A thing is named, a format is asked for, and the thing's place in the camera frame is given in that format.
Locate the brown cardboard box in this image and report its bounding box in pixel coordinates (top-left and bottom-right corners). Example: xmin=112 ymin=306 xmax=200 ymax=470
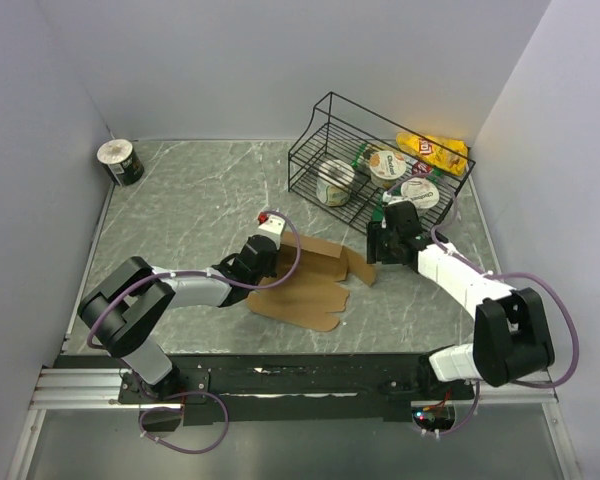
xmin=246 ymin=231 xmax=376 ymax=332

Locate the green snack package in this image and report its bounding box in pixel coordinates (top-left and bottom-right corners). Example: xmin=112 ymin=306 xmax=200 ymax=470
xmin=370 ymin=190 xmax=386 ymax=222

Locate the red green snack packet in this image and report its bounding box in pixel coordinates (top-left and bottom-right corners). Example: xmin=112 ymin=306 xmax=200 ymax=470
xmin=351 ymin=143 xmax=433 ymax=178

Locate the yellow chips bag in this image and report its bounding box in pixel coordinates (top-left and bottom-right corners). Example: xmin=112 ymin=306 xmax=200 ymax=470
xmin=396 ymin=132 xmax=468 ymax=176

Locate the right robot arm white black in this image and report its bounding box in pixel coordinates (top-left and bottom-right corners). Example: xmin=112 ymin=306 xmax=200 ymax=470
xmin=366 ymin=200 xmax=555 ymax=399

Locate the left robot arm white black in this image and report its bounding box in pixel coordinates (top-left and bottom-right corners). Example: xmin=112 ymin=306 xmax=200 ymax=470
xmin=77 ymin=233 xmax=281 ymax=402

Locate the yogurt cup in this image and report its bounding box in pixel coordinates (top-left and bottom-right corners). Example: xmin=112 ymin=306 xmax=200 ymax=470
xmin=369 ymin=150 xmax=407 ymax=190
xmin=400 ymin=178 xmax=440 ymax=215

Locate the black wire basket rack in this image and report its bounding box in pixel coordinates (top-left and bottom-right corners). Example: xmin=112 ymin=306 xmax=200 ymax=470
xmin=287 ymin=92 xmax=475 ymax=232

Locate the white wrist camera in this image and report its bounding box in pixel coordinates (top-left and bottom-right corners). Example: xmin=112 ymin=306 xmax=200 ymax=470
xmin=256 ymin=212 xmax=286 ymax=247
xmin=382 ymin=192 xmax=409 ymax=205

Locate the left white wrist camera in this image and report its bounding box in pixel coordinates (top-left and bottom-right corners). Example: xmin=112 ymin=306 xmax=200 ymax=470
xmin=256 ymin=212 xmax=286 ymax=247

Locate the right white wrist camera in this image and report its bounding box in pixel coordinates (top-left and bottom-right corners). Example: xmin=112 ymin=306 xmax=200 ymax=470
xmin=382 ymin=192 xmax=409 ymax=205

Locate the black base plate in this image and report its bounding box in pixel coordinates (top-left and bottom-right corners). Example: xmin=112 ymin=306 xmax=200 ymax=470
xmin=118 ymin=353 xmax=476 ymax=426

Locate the black chip can white lid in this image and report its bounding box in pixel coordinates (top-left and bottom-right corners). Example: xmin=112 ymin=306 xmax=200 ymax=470
xmin=96 ymin=139 xmax=144 ymax=187

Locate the aluminium rail frame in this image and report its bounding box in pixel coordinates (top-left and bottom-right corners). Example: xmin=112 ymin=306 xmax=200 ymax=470
xmin=7 ymin=367 xmax=583 ymax=479

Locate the yogurt cup upper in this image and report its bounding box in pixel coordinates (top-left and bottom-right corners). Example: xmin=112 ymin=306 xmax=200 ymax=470
xmin=369 ymin=150 xmax=407 ymax=190

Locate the wrapped toilet paper roll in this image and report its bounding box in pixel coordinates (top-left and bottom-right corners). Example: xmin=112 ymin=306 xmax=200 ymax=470
xmin=316 ymin=159 xmax=355 ymax=207

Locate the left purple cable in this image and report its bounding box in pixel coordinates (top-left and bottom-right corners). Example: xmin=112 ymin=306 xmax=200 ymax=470
xmin=86 ymin=209 xmax=303 ymax=454

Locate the yogurt cup lower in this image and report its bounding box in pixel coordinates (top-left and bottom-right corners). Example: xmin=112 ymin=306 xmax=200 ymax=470
xmin=400 ymin=178 xmax=440 ymax=215

